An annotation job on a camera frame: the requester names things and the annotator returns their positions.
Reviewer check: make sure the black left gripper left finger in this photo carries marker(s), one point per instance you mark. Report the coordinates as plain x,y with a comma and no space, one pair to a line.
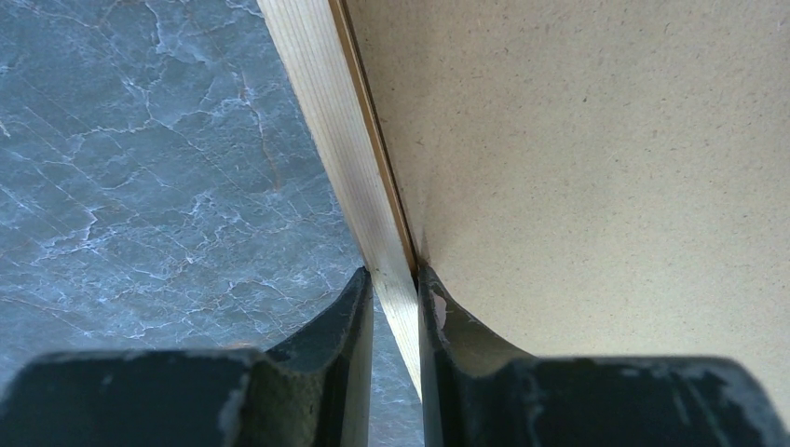
311,389

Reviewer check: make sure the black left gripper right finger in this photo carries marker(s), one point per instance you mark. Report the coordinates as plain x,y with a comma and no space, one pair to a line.
478,389

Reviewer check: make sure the brown cardboard backing board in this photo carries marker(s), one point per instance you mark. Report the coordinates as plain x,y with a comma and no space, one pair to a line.
597,177

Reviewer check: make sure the wooden picture frame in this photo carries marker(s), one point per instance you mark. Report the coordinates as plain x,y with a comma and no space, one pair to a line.
319,50

